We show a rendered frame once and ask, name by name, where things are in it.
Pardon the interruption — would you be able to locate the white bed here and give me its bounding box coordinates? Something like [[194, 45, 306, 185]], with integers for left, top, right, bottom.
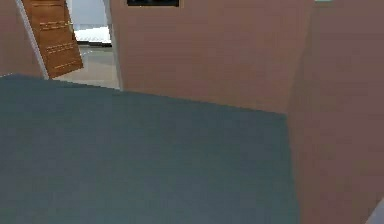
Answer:
[[73, 26, 113, 46]]

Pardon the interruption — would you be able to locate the brown wooden room door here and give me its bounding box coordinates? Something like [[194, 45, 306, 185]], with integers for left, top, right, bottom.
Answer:
[[21, 0, 84, 79]]

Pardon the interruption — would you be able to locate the dark framed wall picture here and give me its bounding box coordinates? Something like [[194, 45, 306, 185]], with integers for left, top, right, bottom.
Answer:
[[126, 0, 181, 8]]

